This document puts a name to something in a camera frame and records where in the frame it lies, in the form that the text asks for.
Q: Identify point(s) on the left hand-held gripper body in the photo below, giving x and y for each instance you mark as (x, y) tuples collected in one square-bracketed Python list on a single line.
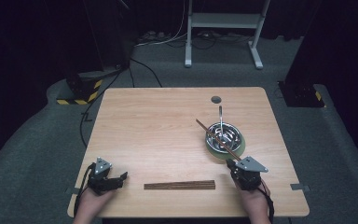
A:
[(101, 177)]

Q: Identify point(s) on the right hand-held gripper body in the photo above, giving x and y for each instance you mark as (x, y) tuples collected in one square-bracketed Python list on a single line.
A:
[(248, 174)]

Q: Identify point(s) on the brown wooden chopstick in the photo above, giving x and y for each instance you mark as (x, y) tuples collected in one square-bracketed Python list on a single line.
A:
[(180, 183), (219, 140), (180, 187)]

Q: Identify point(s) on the shiny metal bowl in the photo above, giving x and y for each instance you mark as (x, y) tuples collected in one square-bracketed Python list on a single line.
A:
[(223, 137)]

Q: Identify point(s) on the person's left hand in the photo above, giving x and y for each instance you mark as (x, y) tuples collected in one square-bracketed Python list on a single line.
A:
[(91, 202)]

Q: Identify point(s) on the pale green plate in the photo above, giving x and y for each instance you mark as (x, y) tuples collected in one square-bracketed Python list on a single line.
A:
[(230, 154)]

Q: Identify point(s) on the grey tape strip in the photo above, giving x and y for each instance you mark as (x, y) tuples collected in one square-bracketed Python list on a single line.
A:
[(300, 187), (72, 190)]

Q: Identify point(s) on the metal spoon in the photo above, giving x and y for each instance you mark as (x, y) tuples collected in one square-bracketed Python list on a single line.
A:
[(221, 119)]

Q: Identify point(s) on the yellow black striped stand base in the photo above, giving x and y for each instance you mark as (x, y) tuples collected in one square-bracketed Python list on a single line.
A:
[(84, 93)]

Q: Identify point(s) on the white metal stand frame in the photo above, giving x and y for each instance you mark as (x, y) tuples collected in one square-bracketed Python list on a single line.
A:
[(223, 20)]

